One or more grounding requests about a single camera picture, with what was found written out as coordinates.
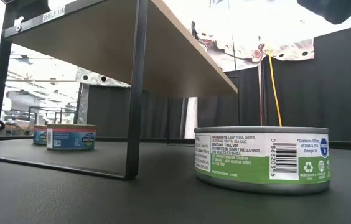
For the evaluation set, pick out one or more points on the blue-label tuna can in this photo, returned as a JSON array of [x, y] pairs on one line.
[[39, 135], [73, 138]]

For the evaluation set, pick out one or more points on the green-label tuna can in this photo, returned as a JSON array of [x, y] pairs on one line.
[[256, 168]]

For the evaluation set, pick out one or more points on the grommeted tarp sheet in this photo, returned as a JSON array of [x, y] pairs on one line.
[[93, 77], [244, 51]]

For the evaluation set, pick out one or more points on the black curtain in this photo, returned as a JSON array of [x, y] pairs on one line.
[[312, 105], [219, 109], [110, 112]]

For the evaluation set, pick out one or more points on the thin black rod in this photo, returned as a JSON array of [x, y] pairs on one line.
[[234, 56]]

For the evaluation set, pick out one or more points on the curtain stand pole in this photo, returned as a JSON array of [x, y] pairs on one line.
[[261, 93]]

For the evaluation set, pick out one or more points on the brown wooden workbench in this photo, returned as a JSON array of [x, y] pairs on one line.
[[16, 129]]

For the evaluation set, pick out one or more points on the black clamp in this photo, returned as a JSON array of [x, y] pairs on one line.
[[194, 32]]

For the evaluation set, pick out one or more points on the wooden shelf riser black frame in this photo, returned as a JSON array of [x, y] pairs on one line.
[[101, 40]]

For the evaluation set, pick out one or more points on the black table frame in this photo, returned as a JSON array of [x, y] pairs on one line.
[[163, 141]]

